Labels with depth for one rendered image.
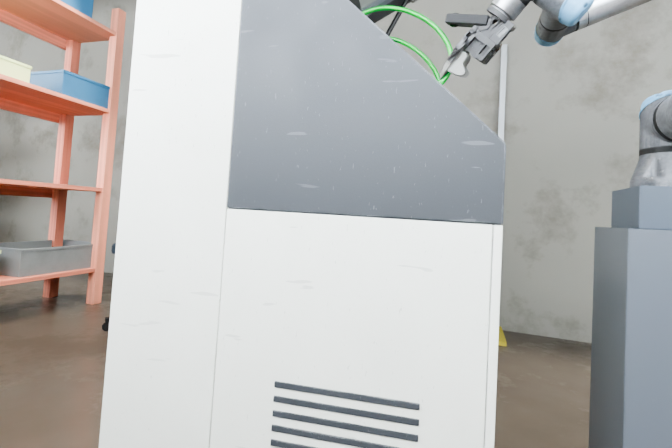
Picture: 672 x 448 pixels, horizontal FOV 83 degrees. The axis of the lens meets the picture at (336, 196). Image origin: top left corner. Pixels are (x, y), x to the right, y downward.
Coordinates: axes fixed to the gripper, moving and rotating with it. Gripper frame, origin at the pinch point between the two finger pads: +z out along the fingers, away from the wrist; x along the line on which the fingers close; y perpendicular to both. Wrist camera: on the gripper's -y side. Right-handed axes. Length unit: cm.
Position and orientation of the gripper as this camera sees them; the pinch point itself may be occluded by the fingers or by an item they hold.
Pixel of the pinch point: (442, 74)
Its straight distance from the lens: 117.4
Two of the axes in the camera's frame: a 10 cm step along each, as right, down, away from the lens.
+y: 6.6, 7.0, -2.8
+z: -5.5, 7.0, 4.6
